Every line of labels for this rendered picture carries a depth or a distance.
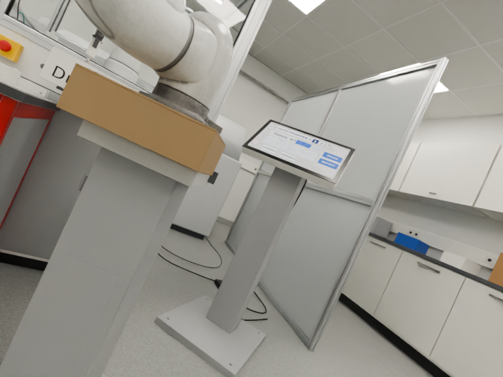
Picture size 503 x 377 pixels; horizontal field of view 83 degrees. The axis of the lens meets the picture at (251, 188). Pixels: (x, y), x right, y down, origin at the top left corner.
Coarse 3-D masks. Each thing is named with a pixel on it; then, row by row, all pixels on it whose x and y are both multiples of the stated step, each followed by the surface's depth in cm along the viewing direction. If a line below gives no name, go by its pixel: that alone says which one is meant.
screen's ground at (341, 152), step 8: (288, 128) 162; (256, 136) 155; (264, 136) 156; (280, 136) 156; (288, 136) 156; (312, 136) 157; (248, 144) 150; (296, 144) 151; (328, 144) 152; (336, 144) 152; (280, 152) 146; (320, 152) 147; (328, 152) 148; (336, 152) 148; (344, 152) 148; (288, 160) 142; (296, 160) 142; (304, 160) 142; (328, 160) 143; (312, 168) 138; (320, 168) 138; (328, 168) 138; (328, 176) 135
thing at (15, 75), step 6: (0, 66) 74; (6, 66) 74; (0, 72) 74; (6, 72) 75; (12, 72) 76; (18, 72) 77; (0, 78) 74; (6, 78) 75; (12, 78) 76; (18, 78) 78; (12, 84) 77
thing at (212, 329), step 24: (264, 192) 153; (288, 192) 149; (264, 216) 151; (288, 216) 158; (264, 240) 149; (240, 264) 151; (264, 264) 154; (240, 288) 149; (168, 312) 144; (192, 312) 153; (216, 312) 152; (240, 312) 150; (192, 336) 133; (216, 336) 141; (240, 336) 151; (264, 336) 165; (216, 360) 124; (240, 360) 132
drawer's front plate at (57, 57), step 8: (56, 48) 92; (48, 56) 92; (56, 56) 93; (64, 56) 93; (72, 56) 94; (48, 64) 92; (56, 64) 93; (64, 64) 94; (72, 64) 95; (80, 64) 96; (88, 64) 97; (48, 72) 92; (56, 72) 93; (48, 80) 93; (56, 80) 94; (64, 80) 95
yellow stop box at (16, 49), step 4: (0, 36) 107; (4, 36) 108; (8, 40) 108; (12, 40) 109; (12, 44) 109; (16, 44) 110; (20, 44) 110; (12, 48) 109; (16, 48) 110; (20, 48) 111; (0, 52) 108; (4, 52) 109; (8, 52) 109; (12, 52) 110; (16, 52) 110; (20, 52) 113; (4, 56) 109; (8, 56) 109; (12, 56) 110; (16, 56) 111; (12, 60) 110; (16, 60) 113
